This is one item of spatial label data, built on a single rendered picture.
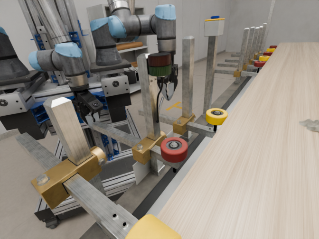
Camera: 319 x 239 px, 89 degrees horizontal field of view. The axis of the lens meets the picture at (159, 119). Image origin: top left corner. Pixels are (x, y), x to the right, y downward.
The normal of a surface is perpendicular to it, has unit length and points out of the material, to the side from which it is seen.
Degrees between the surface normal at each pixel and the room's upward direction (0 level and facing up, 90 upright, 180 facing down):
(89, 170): 90
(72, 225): 0
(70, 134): 90
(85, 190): 0
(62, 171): 0
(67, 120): 90
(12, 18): 90
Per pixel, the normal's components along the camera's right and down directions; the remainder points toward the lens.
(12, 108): 0.34, 0.45
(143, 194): -0.07, -0.87
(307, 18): -0.64, 0.42
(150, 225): 0.16, -0.97
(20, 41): 0.76, 0.28
